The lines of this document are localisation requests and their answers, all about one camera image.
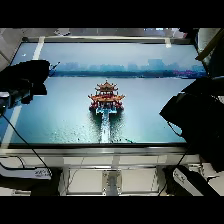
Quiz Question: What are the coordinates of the silver frame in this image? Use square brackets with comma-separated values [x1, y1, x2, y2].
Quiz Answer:
[0, 143, 224, 197]

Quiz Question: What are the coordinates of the black cable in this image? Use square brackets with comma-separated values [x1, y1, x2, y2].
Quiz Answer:
[157, 143, 192, 197]
[0, 113, 53, 178]

